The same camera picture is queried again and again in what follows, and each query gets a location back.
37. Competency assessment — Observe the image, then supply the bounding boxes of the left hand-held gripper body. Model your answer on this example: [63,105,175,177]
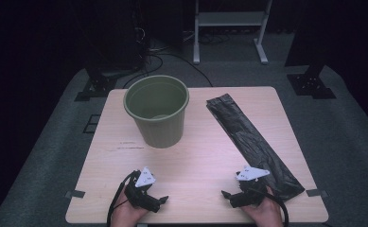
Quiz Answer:
[123,166,161,214]

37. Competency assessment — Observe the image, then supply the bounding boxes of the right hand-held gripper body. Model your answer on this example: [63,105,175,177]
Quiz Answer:
[230,166,271,209]

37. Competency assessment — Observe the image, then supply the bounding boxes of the black plastic garbage bag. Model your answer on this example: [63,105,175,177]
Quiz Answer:
[205,93,307,202]

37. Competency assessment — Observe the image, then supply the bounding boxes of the green plastic trash bin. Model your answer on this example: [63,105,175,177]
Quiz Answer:
[123,74,190,149]

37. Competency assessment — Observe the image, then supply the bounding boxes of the person's right hand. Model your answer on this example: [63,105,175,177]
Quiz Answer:
[241,186,284,227]

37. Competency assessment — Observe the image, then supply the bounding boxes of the grey tape strip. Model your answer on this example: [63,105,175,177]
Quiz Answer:
[65,189,86,200]
[306,188,329,199]

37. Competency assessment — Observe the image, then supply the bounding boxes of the black stand base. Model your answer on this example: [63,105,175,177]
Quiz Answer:
[286,63,337,100]
[74,67,118,102]

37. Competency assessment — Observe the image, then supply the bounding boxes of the dark equipment rack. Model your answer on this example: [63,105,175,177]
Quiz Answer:
[88,0,149,71]

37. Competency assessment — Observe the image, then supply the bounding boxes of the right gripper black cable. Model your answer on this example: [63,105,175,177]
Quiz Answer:
[251,187,290,227]

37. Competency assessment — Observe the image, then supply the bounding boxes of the looped black floor cable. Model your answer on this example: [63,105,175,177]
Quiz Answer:
[122,55,165,89]

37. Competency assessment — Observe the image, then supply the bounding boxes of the long black floor cable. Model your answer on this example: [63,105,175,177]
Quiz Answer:
[149,52,214,88]

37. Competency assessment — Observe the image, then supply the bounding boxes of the white metal stand frame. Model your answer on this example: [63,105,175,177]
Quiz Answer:
[192,0,273,65]

